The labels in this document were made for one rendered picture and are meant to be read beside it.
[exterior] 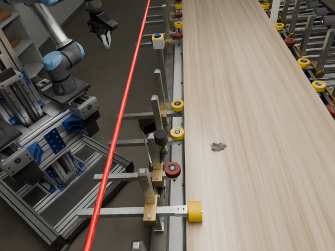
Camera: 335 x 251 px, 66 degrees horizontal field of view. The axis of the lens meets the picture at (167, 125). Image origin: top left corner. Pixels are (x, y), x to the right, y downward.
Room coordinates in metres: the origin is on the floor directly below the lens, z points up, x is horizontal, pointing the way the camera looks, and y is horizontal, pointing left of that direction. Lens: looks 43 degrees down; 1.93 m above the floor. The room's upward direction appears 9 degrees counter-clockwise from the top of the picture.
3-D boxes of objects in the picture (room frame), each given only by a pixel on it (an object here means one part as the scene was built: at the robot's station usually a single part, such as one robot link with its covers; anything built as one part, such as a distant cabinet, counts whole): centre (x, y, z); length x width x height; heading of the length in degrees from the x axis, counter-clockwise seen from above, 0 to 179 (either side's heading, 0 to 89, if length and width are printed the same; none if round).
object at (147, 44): (2.29, -0.03, 0.83); 0.43 x 0.03 x 0.04; 82
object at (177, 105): (1.27, -0.08, 0.85); 0.08 x 0.08 x 0.11
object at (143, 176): (0.58, 0.12, 0.94); 0.03 x 0.03 x 0.48; 82
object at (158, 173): (0.81, 0.08, 0.84); 0.13 x 0.06 x 0.05; 172
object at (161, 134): (0.82, 0.04, 1.00); 0.06 x 0.06 x 0.22; 82
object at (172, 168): (0.78, 0.01, 0.85); 0.08 x 0.08 x 0.11
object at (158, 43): (1.58, -0.03, 1.18); 0.07 x 0.07 x 0.08; 82
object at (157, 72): (1.32, 0.01, 0.90); 0.03 x 0.03 x 0.48; 82
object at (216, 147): (0.87, -0.24, 0.91); 0.09 x 0.07 x 0.02; 75
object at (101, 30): (1.35, 0.27, 1.46); 0.09 x 0.08 x 0.12; 47
